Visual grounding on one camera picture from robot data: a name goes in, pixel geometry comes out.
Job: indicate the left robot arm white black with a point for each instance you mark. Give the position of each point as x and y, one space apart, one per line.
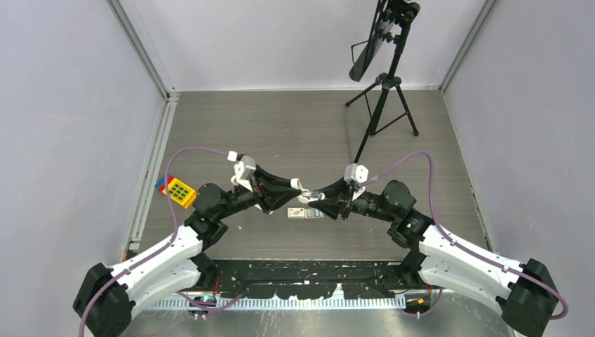
110 296

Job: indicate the black tripod stand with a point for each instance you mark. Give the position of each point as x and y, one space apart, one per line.
376 96

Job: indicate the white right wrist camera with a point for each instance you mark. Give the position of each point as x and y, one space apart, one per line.
355 174

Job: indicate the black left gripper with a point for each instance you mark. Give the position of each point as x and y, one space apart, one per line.
270 190

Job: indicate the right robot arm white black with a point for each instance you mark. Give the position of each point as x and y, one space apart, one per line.
521 293

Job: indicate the aluminium cable duct rail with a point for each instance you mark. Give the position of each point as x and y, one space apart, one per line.
335 302

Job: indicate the staple box tray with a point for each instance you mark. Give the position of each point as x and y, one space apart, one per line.
312 213

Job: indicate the black tablet on tripod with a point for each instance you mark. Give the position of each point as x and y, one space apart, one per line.
391 24

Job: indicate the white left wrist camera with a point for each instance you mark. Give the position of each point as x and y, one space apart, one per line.
244 169

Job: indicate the yellow green colourful block toy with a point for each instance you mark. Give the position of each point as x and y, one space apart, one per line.
179 192

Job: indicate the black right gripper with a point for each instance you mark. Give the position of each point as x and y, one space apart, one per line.
338 188

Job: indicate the white staple box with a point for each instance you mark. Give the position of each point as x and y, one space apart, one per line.
296 213

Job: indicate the white staple remover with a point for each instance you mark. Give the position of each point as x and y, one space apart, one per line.
306 196

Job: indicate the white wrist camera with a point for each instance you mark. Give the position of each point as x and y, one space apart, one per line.
244 169
355 174

